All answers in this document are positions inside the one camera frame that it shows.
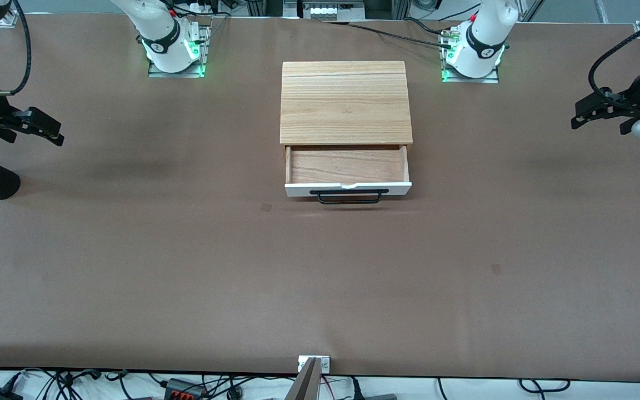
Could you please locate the white drawer with black handle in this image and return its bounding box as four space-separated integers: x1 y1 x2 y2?
284 144 413 206

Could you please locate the wooden drawer cabinet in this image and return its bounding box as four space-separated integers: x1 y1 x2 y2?
279 61 414 149

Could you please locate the white power strip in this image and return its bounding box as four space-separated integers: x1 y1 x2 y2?
303 2 365 22

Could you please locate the black orange connector block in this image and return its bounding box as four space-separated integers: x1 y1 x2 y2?
164 378 207 400

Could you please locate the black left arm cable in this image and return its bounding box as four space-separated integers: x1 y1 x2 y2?
588 25 640 109

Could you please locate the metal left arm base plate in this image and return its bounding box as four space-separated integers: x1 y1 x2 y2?
441 28 501 84

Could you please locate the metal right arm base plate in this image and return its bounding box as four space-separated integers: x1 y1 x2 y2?
148 25 211 78

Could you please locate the long black table cable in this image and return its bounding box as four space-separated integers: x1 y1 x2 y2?
323 21 454 49

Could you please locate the black looped floor cable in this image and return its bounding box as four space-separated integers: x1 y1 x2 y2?
519 378 571 393

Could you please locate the silver table edge bracket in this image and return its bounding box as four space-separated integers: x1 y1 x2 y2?
298 356 331 374

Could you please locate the aluminium camera mount beam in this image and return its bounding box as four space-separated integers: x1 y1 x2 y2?
284 357 321 400

